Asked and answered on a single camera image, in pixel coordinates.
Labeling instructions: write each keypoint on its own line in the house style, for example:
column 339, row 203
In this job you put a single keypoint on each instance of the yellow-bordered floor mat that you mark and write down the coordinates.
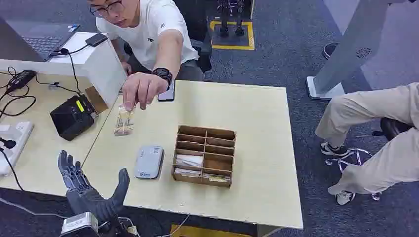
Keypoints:
column 232, row 42

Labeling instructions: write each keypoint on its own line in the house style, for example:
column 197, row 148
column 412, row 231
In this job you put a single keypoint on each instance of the grey pillar stand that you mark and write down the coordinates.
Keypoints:
column 356, row 42

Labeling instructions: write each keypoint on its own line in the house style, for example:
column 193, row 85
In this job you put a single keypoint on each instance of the grey flat card reader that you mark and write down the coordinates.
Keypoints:
column 149, row 162

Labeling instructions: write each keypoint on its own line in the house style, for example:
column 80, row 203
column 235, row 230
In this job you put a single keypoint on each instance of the white desk riser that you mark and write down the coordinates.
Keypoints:
column 98, row 65

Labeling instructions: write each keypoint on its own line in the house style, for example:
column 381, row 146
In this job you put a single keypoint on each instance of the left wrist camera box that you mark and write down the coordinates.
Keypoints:
column 78, row 225

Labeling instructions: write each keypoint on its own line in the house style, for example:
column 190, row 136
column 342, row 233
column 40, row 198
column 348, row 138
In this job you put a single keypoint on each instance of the brown cardboard piece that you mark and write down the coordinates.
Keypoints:
column 97, row 99

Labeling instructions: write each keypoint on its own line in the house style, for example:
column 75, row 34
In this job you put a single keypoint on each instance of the black-framed glasses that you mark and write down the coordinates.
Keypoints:
column 104, row 9

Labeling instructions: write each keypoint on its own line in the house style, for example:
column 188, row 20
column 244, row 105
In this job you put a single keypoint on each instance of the person across the desk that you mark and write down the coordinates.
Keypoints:
column 147, row 29

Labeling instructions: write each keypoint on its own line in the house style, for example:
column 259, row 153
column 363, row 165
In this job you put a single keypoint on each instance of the black robot legs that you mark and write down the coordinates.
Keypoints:
column 225, row 19

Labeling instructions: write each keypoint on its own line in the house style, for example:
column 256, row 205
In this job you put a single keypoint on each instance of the pale clear-sleeved card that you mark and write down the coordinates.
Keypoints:
column 124, row 122

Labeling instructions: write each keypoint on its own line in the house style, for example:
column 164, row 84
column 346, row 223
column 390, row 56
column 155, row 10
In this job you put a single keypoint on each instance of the black stool with chrome base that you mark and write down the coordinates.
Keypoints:
column 392, row 127

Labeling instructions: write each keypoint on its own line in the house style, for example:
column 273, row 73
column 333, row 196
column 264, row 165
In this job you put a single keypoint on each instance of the black wristwatch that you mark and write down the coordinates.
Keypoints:
column 162, row 74

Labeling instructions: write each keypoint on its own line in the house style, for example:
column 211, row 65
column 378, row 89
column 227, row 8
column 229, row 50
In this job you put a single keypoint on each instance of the smartphone on desk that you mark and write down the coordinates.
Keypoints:
column 167, row 95

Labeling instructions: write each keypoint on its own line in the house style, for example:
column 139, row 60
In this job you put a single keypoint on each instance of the black desktop terminal device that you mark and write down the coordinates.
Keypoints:
column 72, row 117

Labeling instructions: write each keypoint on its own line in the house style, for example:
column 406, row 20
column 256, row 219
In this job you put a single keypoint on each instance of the black power adapter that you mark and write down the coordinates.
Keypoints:
column 20, row 80

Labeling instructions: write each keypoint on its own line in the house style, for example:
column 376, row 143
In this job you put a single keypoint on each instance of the seated person in beige trousers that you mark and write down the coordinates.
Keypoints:
column 370, row 111

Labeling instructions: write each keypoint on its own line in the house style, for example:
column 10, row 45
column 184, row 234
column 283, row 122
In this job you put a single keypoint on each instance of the dark grey laptop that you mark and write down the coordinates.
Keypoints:
column 39, row 37

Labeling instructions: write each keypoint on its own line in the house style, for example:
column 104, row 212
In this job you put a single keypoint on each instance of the yellow printed card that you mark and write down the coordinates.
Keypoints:
column 217, row 178

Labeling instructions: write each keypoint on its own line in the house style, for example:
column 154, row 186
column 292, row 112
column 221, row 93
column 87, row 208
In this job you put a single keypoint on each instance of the wooden divided card box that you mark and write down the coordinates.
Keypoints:
column 204, row 157

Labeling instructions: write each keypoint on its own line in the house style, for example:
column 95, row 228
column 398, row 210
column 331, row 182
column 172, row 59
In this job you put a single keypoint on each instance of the white power strip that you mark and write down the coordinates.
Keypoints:
column 14, row 140

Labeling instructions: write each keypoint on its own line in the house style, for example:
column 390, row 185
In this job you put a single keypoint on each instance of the small black flat device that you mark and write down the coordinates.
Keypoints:
column 96, row 39

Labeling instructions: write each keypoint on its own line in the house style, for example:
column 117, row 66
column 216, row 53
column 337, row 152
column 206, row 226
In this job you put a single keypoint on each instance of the person's left hand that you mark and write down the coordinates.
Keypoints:
column 144, row 86

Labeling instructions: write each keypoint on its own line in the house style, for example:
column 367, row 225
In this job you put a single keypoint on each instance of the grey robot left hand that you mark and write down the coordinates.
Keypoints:
column 88, row 202

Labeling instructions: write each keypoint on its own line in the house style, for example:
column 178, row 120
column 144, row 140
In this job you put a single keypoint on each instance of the white card stack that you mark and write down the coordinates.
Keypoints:
column 187, row 172
column 189, row 161

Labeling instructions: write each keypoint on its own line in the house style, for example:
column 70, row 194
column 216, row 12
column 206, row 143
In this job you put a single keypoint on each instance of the black office chair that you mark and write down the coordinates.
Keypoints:
column 199, row 49

